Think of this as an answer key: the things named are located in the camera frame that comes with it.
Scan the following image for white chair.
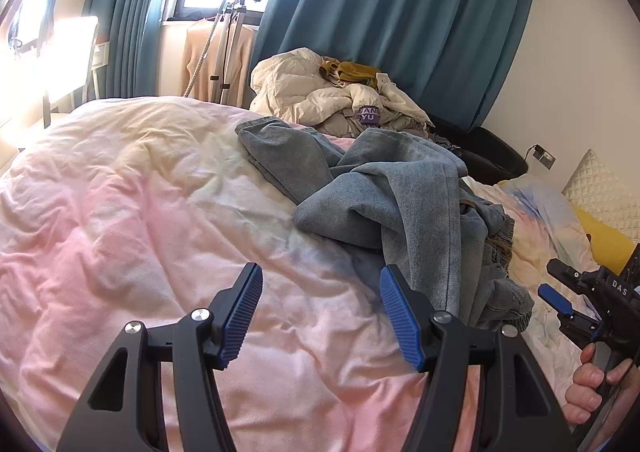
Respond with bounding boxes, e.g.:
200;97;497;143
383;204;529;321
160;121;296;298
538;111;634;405
42;15;101;128

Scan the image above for teal curtain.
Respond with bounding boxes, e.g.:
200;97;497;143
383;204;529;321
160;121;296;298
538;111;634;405
82;0;201;98
250;0;538;130

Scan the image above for garment steamer stand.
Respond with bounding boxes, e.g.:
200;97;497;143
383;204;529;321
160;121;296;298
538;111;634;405
182;0;263;106

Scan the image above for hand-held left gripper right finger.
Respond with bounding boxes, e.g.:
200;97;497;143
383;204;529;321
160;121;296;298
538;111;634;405
379;264;576;452

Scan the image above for mustard yellow cloth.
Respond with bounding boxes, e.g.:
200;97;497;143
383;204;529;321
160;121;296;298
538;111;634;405
320;60;378;88

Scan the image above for person's right hand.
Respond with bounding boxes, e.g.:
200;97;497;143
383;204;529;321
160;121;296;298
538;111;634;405
565;344;640;426

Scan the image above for beige hanging sweater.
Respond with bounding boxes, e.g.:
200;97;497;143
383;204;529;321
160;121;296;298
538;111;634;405
181;17;258;108

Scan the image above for pink pastel duvet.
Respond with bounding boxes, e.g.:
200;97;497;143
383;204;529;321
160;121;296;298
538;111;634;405
0;97;601;452

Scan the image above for pastel pillow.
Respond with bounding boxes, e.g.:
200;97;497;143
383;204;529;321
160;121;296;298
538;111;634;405
500;175;598;273

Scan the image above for cream down jacket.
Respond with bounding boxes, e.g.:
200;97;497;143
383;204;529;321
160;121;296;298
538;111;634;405
249;47;436;138

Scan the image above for white quilted pillow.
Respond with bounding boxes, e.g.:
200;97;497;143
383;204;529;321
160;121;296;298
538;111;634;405
562;149;636;233

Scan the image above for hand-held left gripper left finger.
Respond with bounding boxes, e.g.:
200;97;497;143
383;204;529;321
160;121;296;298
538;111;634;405
56;262;264;452

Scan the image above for wall socket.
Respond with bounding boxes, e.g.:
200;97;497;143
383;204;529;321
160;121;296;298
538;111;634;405
525;145;556;168

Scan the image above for blue denim jeans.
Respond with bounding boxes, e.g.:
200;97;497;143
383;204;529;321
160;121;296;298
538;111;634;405
235;116;535;333

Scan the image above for yellow pillow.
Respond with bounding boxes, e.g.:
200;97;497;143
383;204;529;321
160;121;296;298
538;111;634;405
570;205;638;275

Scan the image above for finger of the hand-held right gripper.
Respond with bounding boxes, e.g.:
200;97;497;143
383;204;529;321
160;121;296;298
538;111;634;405
546;259;601;295
538;283;601;348

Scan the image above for black armchair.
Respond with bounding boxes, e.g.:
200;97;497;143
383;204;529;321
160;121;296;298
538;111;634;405
430;115;528;183

